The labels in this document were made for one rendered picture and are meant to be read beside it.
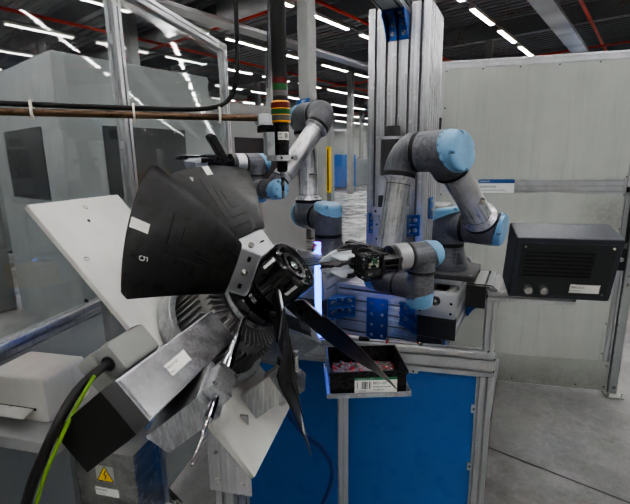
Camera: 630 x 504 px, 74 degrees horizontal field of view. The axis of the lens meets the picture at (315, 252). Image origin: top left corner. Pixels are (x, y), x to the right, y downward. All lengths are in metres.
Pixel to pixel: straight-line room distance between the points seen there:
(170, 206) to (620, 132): 2.58
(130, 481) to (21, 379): 0.34
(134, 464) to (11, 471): 0.48
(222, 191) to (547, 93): 2.17
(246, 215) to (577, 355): 2.53
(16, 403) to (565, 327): 2.76
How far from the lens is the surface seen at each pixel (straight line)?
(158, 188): 0.74
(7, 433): 1.22
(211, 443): 1.04
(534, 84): 2.82
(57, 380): 1.18
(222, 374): 0.74
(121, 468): 1.08
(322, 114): 1.73
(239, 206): 1.00
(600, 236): 1.34
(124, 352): 0.75
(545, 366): 3.12
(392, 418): 1.54
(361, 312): 1.74
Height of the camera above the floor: 1.44
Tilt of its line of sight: 12 degrees down
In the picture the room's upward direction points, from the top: 1 degrees counter-clockwise
